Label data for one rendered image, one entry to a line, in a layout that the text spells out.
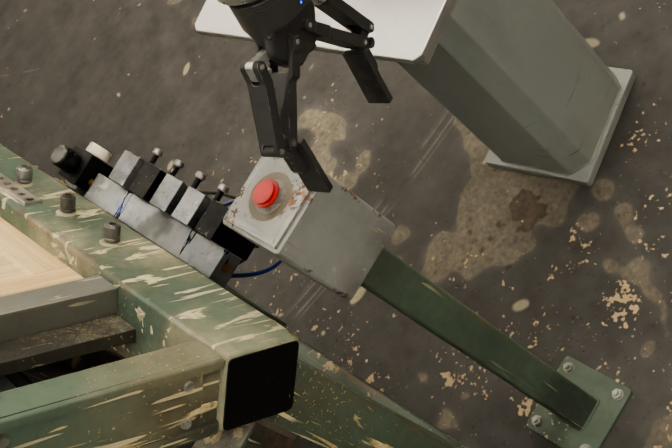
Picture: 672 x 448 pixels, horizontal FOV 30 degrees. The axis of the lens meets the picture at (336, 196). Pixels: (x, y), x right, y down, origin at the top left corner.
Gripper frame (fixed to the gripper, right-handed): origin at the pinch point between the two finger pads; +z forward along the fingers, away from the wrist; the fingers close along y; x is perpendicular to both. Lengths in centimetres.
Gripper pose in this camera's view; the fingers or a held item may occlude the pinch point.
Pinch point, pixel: (347, 136)
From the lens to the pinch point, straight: 132.3
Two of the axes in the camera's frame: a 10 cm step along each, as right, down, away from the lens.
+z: 4.2, 7.0, 5.7
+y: -4.7, 7.1, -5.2
